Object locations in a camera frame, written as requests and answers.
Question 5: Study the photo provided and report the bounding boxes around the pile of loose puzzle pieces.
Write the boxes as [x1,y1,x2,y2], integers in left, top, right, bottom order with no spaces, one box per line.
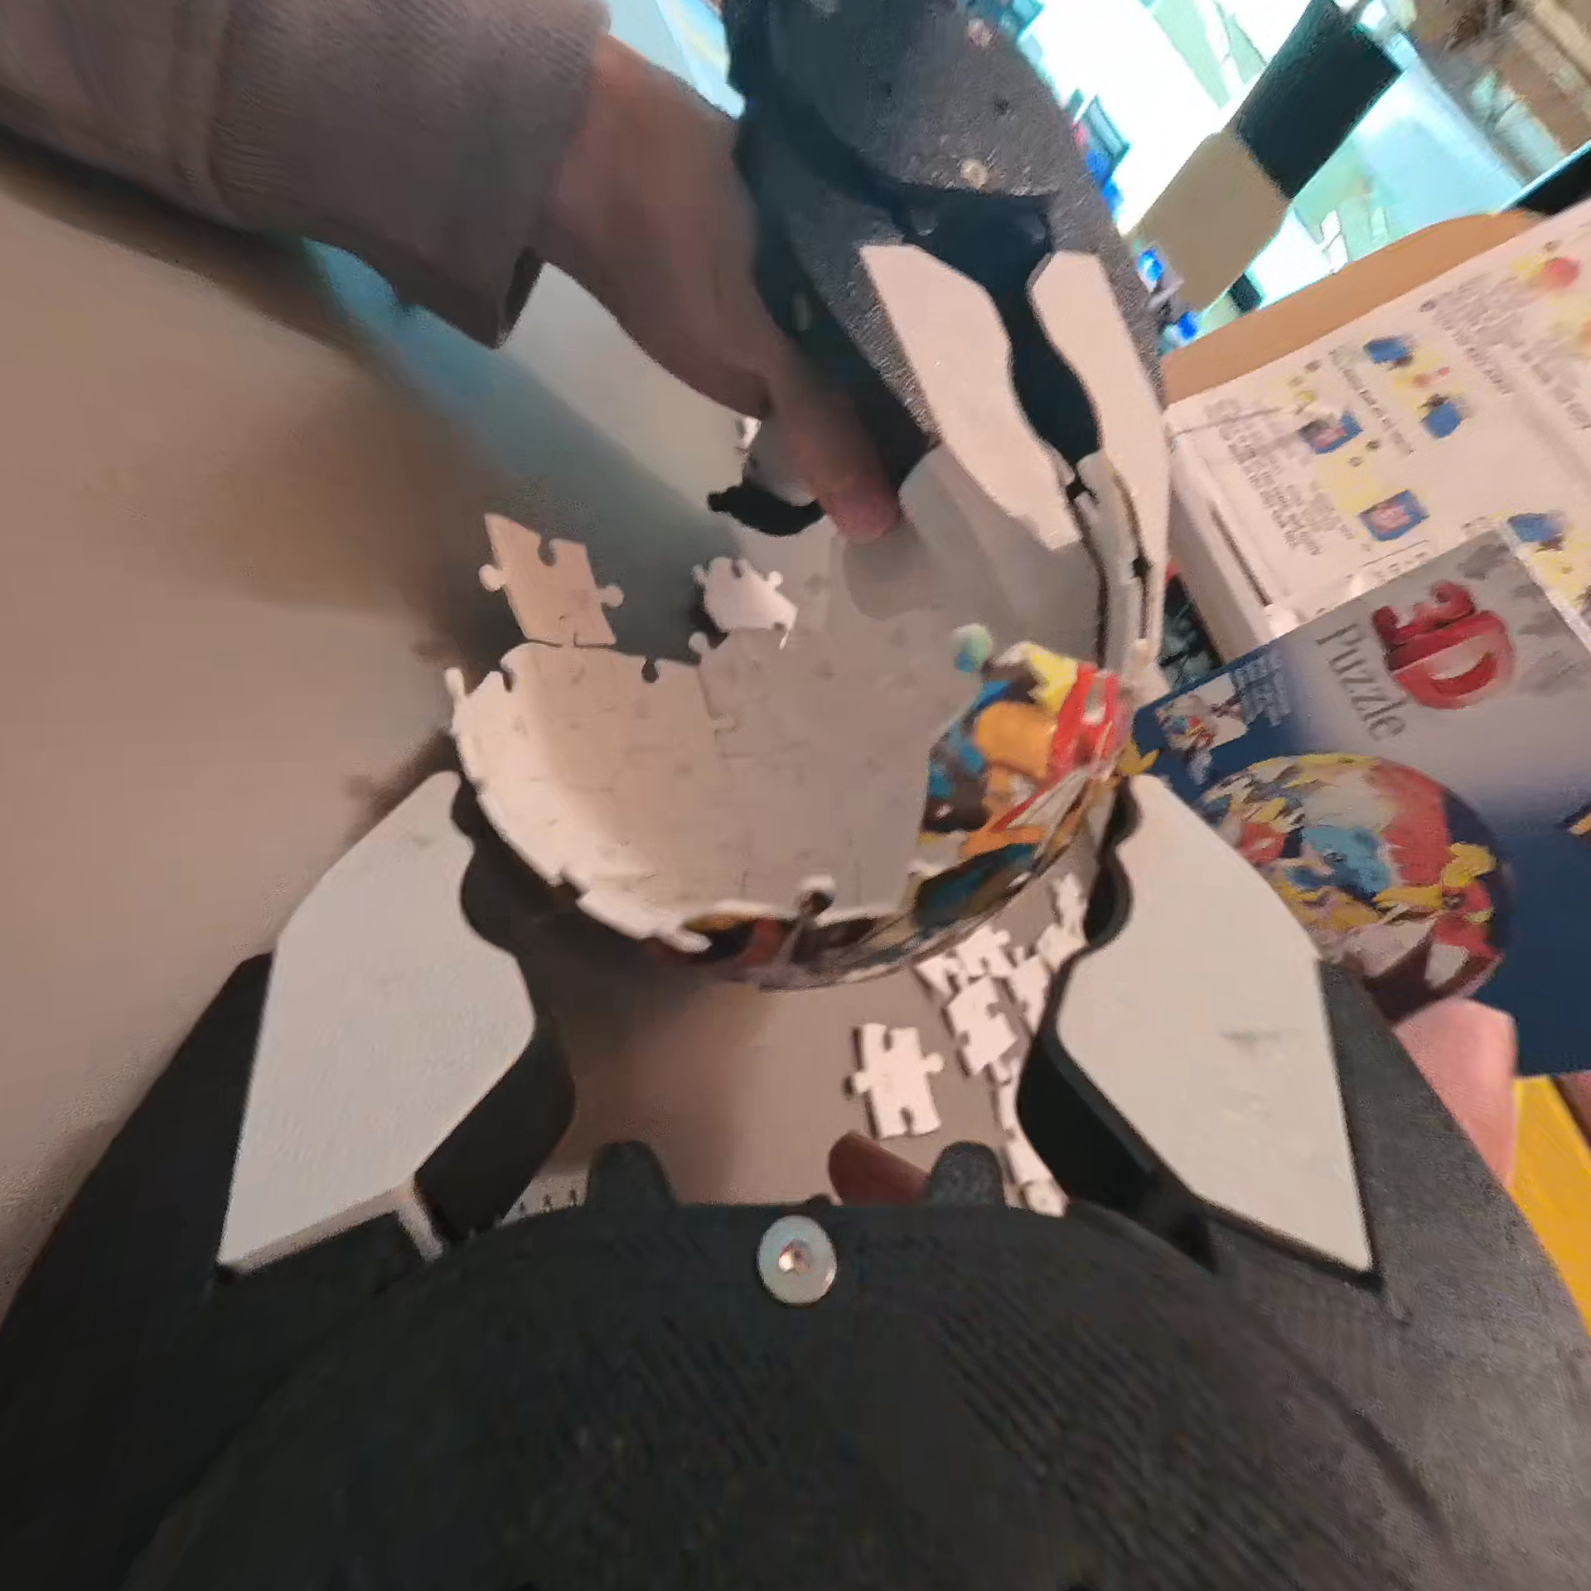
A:
[693,558,1090,1219]

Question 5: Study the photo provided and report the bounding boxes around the brown cardboard board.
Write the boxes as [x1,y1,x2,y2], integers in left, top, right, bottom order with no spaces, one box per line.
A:
[1162,205,1591,400]

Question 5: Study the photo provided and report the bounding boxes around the person's right hand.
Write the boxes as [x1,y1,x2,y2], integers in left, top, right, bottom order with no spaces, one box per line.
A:
[831,995,1522,1206]

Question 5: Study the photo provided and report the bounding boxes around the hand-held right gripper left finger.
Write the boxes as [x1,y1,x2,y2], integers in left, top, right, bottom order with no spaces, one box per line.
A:
[218,771,577,1270]

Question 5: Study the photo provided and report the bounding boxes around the person's left forearm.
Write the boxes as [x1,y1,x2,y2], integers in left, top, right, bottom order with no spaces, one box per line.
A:
[0,0,614,354]

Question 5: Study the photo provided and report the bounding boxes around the joined white puzzle pieces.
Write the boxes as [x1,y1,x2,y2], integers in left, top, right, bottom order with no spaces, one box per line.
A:
[478,513,627,652]

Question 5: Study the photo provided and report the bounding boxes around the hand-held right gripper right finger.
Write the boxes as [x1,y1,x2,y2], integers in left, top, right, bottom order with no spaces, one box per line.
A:
[1013,776,1376,1277]

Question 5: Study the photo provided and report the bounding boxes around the person's left hand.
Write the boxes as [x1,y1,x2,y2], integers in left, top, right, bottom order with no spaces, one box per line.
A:
[534,37,906,546]

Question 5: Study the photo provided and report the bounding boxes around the beige and black hanging panel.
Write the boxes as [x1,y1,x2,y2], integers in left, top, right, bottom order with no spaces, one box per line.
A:
[1138,0,1404,314]

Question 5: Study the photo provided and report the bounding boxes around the printed puzzle box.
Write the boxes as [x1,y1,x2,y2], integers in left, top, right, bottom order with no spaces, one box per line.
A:
[1131,516,1591,1078]

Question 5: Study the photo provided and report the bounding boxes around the colourful puzzle ball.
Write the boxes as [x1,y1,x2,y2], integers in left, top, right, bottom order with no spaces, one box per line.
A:
[445,448,1171,990]

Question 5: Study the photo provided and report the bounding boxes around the printed instruction sheet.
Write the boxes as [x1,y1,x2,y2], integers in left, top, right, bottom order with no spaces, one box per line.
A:
[1169,211,1591,624]

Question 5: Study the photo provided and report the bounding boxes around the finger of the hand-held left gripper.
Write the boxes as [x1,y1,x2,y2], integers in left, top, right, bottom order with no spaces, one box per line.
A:
[1025,249,1177,649]
[858,243,1086,556]

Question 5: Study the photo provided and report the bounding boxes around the yellow bin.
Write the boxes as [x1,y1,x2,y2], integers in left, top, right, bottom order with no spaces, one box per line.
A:
[1511,1075,1591,1320]

